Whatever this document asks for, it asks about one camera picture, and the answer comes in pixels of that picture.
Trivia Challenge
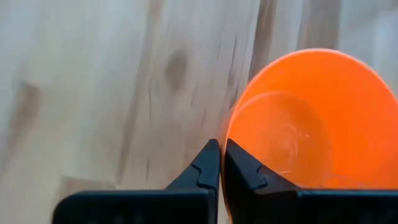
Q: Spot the orange plastic mini bowl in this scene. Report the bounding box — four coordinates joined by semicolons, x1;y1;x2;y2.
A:
218;48;398;224

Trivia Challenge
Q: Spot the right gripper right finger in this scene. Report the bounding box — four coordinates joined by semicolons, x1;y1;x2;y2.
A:
222;138;398;224

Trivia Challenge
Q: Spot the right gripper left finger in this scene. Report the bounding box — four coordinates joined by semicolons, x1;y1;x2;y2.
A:
52;138;221;224

